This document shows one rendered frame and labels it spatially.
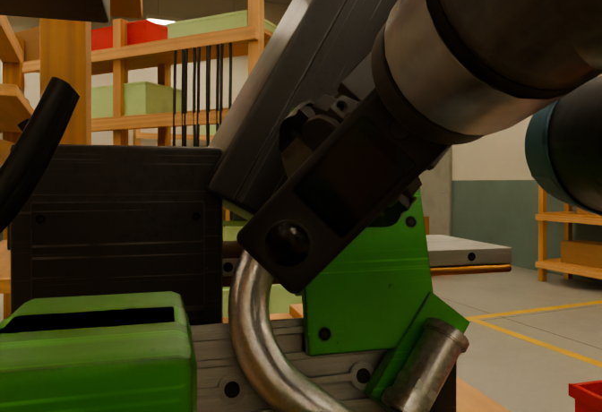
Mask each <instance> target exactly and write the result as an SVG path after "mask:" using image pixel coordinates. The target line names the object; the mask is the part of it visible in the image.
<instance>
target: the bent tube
mask: <svg viewBox="0 0 602 412"><path fill-rule="evenodd" d="M273 280H274V278H273V277H272V275H271V274H270V273H269V272H268V271H267V270H266V269H264V267H262V266H261V265H260V264H259V263H258V262H257V261H256V260H255V259H254V258H253V257H252V256H251V255H250V254H249V253H248V252H247V251H246V250H245V249H244V250H243V252H242V253H241V255H240V257H239V260H238V262H237V264H236V268H235V271H234V274H233V277H232V280H231V285H230V290H229V296H228V327H229V333H230V338H231V342H232V345H233V349H234V351H235V354H236V358H237V361H238V363H239V365H240V367H241V369H242V371H243V373H244V374H245V377H246V379H247V380H248V381H249V382H250V384H251V385H252V387H253V388H254V390H255V391H256V392H257V394H258V395H259V396H260V397H261V398H262V399H263V400H264V402H265V403H266V404H267V405H269V406H270V407H271V408H272V409H273V410H274V411H275V412H354V411H352V410H351V409H349V408H348V407H346V406H345V405H344V404H342V403H341V402H340V401H338V400H337V399H335V398H334V397H333V396H332V395H331V394H329V393H328V392H327V391H325V390H324V389H322V388H321V387H320V386H318V385H317V384H315V383H314V382H312V381H311V380H310V379H308V378H307V377H306V376H304V375H303V374H302V373H300V372H299V371H298V370H297V369H296V368H295V367H294V366H293V365H292V364H291V363H290V362H289V361H288V359H287V358H286V357H285V355H284V354H283V353H282V351H281V349H280V347H279V345H278V343H277V341H276V339H275V337H274V334H273V331H272V327H271V319H270V309H269V304H270V293H271V286H272V282H273Z"/></svg>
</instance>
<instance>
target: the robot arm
mask: <svg viewBox="0 0 602 412"><path fill-rule="evenodd" d="M600 74H602V0H398V1H397V3H396V4H395V5H394V6H393V8H392V9H391V12H390V14H389V17H388V20H387V22H386V23H385V24H384V25H383V27H382V28H381V29H380V31H379V33H378V34H377V36H376V39H375V41H374V45H373V49H372V51H371V52H370V54H369V55H368V56H367V57H366V58H365V59H364V60H363V61H362V62H361V63H360V64H359V65H358V66H357V67H356V68H355V69H354V70H353V71H352V72H351V73H350V74H349V75H348V76H347V77H346V78H345V79H344V80H343V81H342V82H341V83H340V85H339V87H338V89H337V92H338V94H336V95H334V96H332V97H331V96H328V95H325V94H324V95H323V96H322V97H321V98H320V99H319V100H318V101H317V102H316V103H315V104H314V103H313V101H312V100H310V99H308V100H307V101H306V102H302V103H301V104H299V105H298V106H297V107H296V108H295V109H294V110H293V111H292V112H291V113H290V114H289V115H288V116H287V117H286V118H285V119H284V120H283V121H282V123H281V125H280V127H279V150H280V151H281V155H282V161H283V165H284V168H285V170H286V173H287V176H288V180H287V181H286V182H285V184H284V185H283V186H282V187H281V188H280V189H279V190H278V191H277V192H276V193H275V194H274V195H273V196H272V197H271V198H270V199H269V200H268V201H267V202H266V203H265V204H264V205H263V206H262V207H261V208H260V209H259V210H258V211H257V212H256V213H255V214H254V216H253V217H252V218H251V219H250V220H249V221H248V222H247V223H246V224H245V225H244V226H243V227H242V228H241V229H240V230H239V232H238V233H237V236H236V240H237V242H238V243H239V244H240V245H241V246H242V247H243V248H244V249H245V250H246V251H247V252H248V253H249V254H250V255H251V256H252V257H253V258H254V259H255V260H256V261H257V262H258V263H259V264H260V265H261V266H262V267H263V268H264V269H266V270H267V271H268V272H269V273H270V274H271V275H272V277H273V278H275V279H276V280H277V281H278V282H279V283H280V284H281V286H283V287H284V288H285V289H286V290H287V291H288V292H289V293H291V294H298V293H300V292H301V291H302V290H303V289H304V288H305V287H306V286H307V285H308V284H309V283H310V282H311V281H312V280H313V279H315V278H316V277H317V276H318V275H319V274H320V273H321V272H322V271H323V270H324V269H325V268H326V267H327V266H328V265H329V264H330V263H331V262H332V261H333V260H334V259H335V258H336V257H337V256H338V255H339V254H340V253H341V252H342V251H343V250H344V249H345V248H346V247H347V246H348V245H349V244H350V243H351V242H352V241H353V240H354V239H355V238H356V237H357V236H358V235H359V234H360V233H361V232H362V231H363V230H364V229H366V228H367V227H390V226H393V225H394V224H396V223H397V222H398V220H399V219H400V218H401V216H402V215H403V214H404V213H405V211H407V210H409V208H410V207H411V206H412V205H413V203H414V202H415V201H416V200H417V197H416V196H414V194H415V193H416V191H417V190H418V189H419V187H420V186H421V185H422V183H421V181H420V178H419V176H420V175H421V174H422V173H423V172H425V171H426V170H428V171H430V170H431V169H433V168H434V167H435V166H436V165H437V164H438V162H439V161H440V160H441V158H442V157H443V156H444V154H445V153H446V152H447V151H448V149H449V148H450V147H451V146H452V145H457V144H464V143H469V142H473V141H476V140H478V139H480V138H482V137H483V136H485V135H489V134H492V133H497V132H500V131H502V130H505V129H508V128H511V127H512V126H514V125H516V124H517V123H519V122H521V121H522V120H524V119H526V118H528V117H529V116H532V115H533V114H534V115H533V117H531V119H530V121H529V126H528V128H527V131H526V136H525V144H524V148H525V157H526V161H527V164H528V167H529V171H530V173H531V176H532V177H533V178H534V179H535V180H536V182H537V183H538V184H539V185H540V186H541V188H542V189H544V190H545V191H546V192H547V193H549V194H550V195H552V196H553V197H555V198H556V199H558V200H560V201H562V202H565V203H567V204H570V205H571V206H575V207H578V208H581V209H582V210H585V211H587V212H590V213H594V214H598V215H602V75H601V76H599V75H600ZM597 76H599V77H597Z"/></svg>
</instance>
